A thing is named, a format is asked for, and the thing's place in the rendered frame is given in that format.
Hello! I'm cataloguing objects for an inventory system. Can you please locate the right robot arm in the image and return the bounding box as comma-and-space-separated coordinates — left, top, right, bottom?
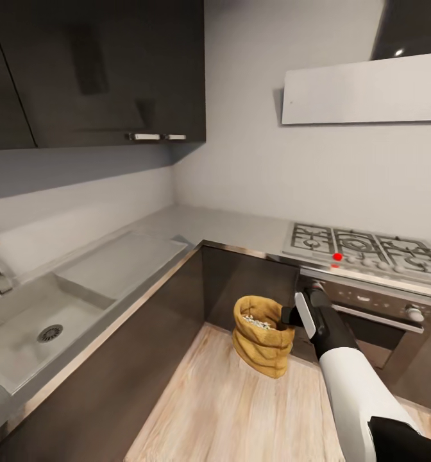
282, 288, 431, 462

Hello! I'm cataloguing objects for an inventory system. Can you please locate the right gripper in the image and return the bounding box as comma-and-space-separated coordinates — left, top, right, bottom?
282, 306, 304, 327

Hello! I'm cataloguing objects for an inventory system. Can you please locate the popcorn bag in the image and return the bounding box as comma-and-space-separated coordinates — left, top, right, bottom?
232, 296, 296, 379

